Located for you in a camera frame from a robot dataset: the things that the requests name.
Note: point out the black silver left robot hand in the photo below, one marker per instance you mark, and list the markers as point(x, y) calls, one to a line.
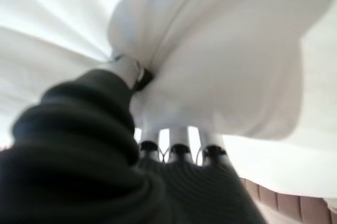
point(73, 160)

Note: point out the brown padded bed frame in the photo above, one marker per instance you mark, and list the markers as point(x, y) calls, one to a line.
point(279, 204)

